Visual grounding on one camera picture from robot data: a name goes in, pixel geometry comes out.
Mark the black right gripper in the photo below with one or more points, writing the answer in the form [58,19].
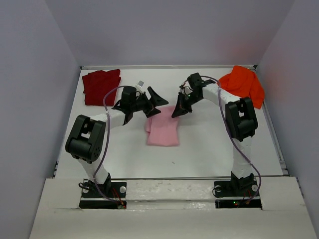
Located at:
[187,100]

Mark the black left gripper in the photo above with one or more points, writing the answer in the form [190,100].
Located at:
[146,103]

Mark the pink t shirt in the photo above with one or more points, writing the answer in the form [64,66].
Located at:
[161,129]

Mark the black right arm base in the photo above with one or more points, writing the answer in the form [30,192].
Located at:
[237,193]

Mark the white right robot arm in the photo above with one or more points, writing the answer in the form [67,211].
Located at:
[238,115]

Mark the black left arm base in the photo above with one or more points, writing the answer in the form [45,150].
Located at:
[111,195]

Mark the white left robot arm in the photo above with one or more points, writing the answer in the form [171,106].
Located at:
[85,140]

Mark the dark red folded t shirt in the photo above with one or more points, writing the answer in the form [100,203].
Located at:
[97,84]

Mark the orange t shirt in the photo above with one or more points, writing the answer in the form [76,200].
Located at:
[243,82]

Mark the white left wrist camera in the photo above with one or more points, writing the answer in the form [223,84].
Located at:
[140,87]

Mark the aluminium table front rail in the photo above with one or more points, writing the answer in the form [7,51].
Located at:
[193,178]

